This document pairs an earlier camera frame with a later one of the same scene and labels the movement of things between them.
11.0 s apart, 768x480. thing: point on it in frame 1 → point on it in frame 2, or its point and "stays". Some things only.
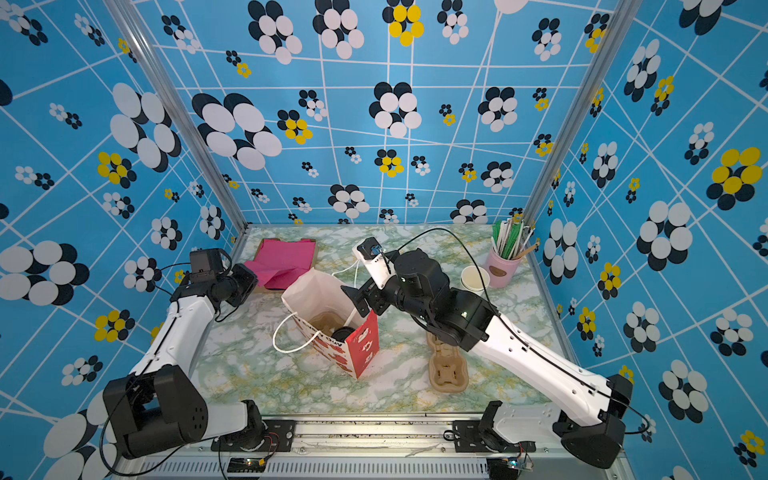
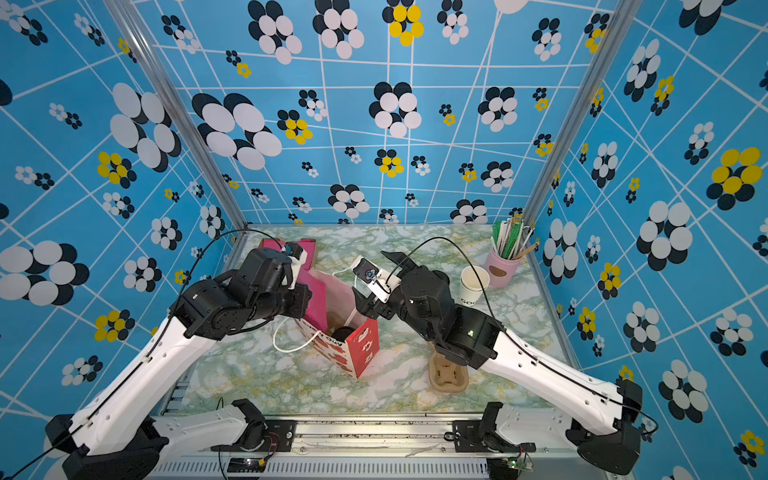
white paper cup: (475, 280) stays
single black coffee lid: (342, 333) stays
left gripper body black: (244, 284) → (295, 301)
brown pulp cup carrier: (448, 369) stays
